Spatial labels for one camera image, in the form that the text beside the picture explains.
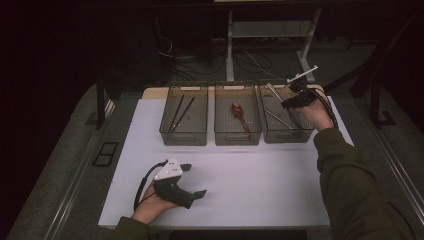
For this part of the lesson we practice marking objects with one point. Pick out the white table mat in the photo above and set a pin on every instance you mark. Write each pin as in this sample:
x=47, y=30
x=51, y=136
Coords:
x=250, y=186

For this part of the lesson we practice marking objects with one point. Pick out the brown wooden spoon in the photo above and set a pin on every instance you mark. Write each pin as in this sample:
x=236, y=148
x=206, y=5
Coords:
x=237, y=110

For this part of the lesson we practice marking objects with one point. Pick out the person's right hand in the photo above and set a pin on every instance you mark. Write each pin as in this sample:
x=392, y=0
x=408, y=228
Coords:
x=316, y=115

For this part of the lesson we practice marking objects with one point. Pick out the person's left hand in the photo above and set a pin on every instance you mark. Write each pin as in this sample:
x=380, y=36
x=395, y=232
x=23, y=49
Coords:
x=150, y=206

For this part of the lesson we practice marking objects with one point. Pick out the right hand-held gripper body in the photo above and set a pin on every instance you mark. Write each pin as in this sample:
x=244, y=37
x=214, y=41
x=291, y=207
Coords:
x=305, y=96

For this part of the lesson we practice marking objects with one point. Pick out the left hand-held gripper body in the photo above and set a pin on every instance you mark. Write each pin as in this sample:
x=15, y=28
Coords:
x=171, y=193

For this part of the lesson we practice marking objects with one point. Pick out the clear grey plastic bin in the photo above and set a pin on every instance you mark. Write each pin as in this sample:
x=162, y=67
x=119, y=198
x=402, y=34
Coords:
x=193, y=126
x=276, y=131
x=226, y=123

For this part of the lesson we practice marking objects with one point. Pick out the black metal stand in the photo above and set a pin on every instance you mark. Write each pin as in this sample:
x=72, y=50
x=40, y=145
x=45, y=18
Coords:
x=100, y=103
x=376, y=106

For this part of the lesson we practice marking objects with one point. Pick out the silver metal fork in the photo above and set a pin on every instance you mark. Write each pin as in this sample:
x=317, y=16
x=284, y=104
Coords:
x=278, y=118

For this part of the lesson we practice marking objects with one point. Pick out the white metal desk frame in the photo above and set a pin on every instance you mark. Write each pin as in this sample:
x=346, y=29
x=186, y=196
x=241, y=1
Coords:
x=229, y=50

